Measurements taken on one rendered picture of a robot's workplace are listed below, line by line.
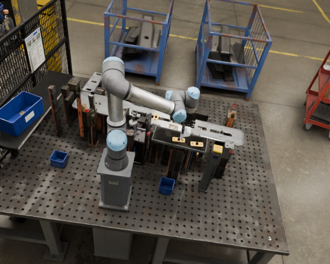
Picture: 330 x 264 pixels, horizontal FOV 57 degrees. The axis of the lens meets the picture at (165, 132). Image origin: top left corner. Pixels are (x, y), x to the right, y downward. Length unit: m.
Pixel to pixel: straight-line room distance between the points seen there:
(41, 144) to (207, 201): 1.40
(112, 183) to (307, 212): 2.25
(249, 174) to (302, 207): 1.11
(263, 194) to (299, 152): 1.70
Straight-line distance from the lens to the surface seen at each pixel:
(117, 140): 1.75
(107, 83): 1.52
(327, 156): 4.29
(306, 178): 3.88
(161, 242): 2.32
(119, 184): 1.96
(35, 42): 2.59
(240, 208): 2.39
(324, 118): 4.39
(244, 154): 2.74
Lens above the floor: 2.60
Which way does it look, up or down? 44 degrees down
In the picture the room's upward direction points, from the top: 10 degrees clockwise
